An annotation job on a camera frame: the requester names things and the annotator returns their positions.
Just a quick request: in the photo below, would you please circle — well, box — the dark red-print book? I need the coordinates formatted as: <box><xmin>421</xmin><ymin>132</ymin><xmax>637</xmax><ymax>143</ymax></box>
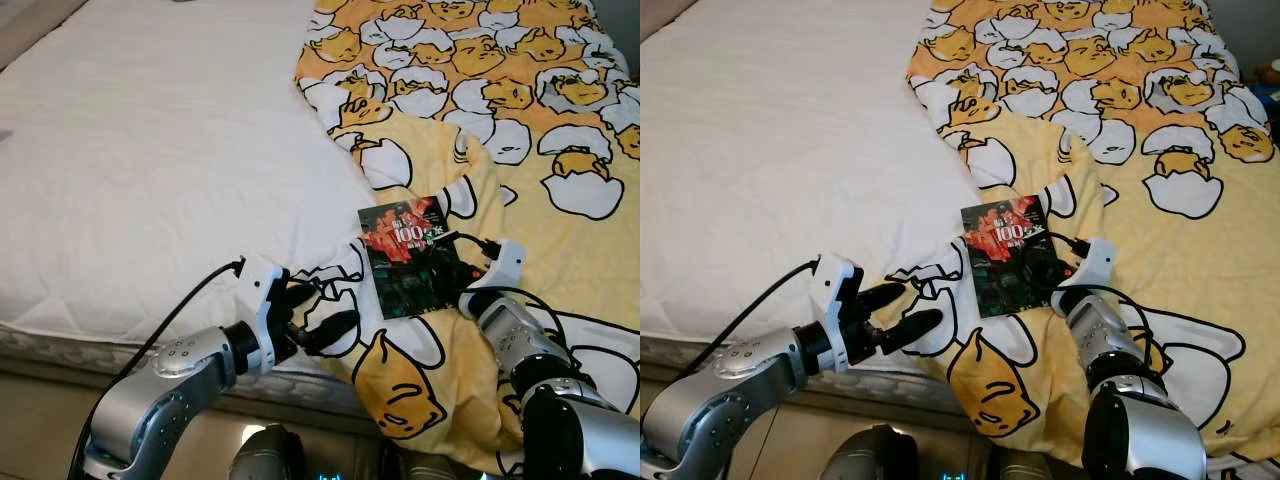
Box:
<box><xmin>960</xmin><ymin>197</ymin><xmax>1081</xmax><ymax>319</ymax></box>
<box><xmin>358</xmin><ymin>197</ymin><xmax>488</xmax><ymax>321</ymax></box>

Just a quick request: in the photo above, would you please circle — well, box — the yellow cartoon egg blanket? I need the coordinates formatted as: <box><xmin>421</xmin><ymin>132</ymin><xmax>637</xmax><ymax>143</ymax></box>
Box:
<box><xmin>295</xmin><ymin>0</ymin><xmax>641</xmax><ymax>476</ymax></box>
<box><xmin>905</xmin><ymin>0</ymin><xmax>1280</xmax><ymax>471</ymax></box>

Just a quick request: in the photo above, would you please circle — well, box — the grey left robot leg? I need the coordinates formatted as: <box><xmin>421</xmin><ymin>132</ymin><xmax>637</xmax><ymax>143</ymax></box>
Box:
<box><xmin>228</xmin><ymin>425</ymin><xmax>306</xmax><ymax>480</ymax></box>
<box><xmin>820</xmin><ymin>425</ymin><xmax>906</xmax><ymax>480</ymax></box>

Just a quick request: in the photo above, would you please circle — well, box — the grey robot leg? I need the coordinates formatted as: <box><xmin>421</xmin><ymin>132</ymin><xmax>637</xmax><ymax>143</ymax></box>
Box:
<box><xmin>380</xmin><ymin>445</ymin><xmax>501</xmax><ymax>480</ymax></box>
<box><xmin>228</xmin><ymin>425</ymin><xmax>306</xmax><ymax>480</ymax></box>
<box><xmin>985</xmin><ymin>445</ymin><xmax>1086</xmax><ymax>480</ymax></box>
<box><xmin>820</xmin><ymin>425</ymin><xmax>906</xmax><ymax>480</ymax></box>

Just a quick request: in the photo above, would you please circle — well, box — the grey right robot leg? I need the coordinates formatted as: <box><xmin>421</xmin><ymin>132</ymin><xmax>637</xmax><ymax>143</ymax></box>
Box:
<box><xmin>985</xmin><ymin>445</ymin><xmax>1086</xmax><ymax>480</ymax></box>
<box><xmin>380</xmin><ymin>445</ymin><xmax>501</xmax><ymax>480</ymax></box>

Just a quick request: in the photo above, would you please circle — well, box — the white quilted mattress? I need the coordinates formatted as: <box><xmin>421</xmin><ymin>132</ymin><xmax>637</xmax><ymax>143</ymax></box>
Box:
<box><xmin>0</xmin><ymin>0</ymin><xmax>641</xmax><ymax>376</ymax></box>
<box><xmin>640</xmin><ymin>0</ymin><xmax>1280</xmax><ymax>376</ymax></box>

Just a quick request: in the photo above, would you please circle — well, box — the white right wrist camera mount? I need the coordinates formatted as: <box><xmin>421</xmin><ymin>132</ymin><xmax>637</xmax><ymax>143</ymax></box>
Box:
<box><xmin>483</xmin><ymin>238</ymin><xmax>526</xmax><ymax>294</ymax></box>
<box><xmin>1075</xmin><ymin>238</ymin><xmax>1118</xmax><ymax>292</ymax></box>

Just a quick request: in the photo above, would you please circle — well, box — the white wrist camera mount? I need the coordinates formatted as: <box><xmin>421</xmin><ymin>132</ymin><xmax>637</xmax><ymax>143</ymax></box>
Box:
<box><xmin>1075</xmin><ymin>238</ymin><xmax>1118</xmax><ymax>292</ymax></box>
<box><xmin>483</xmin><ymin>238</ymin><xmax>526</xmax><ymax>294</ymax></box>
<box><xmin>812</xmin><ymin>255</ymin><xmax>863</xmax><ymax>338</ymax></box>
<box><xmin>238</xmin><ymin>253</ymin><xmax>291</xmax><ymax>346</ymax></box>

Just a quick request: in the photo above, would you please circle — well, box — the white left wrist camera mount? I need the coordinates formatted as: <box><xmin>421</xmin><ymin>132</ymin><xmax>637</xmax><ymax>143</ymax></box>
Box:
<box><xmin>812</xmin><ymin>255</ymin><xmax>863</xmax><ymax>338</ymax></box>
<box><xmin>238</xmin><ymin>253</ymin><xmax>291</xmax><ymax>346</ymax></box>

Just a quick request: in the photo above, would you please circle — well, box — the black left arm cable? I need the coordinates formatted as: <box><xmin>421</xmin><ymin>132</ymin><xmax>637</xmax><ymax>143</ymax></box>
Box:
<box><xmin>690</xmin><ymin>258</ymin><xmax>821</xmax><ymax>381</ymax></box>
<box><xmin>70</xmin><ymin>258</ymin><xmax>246</xmax><ymax>471</ymax></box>

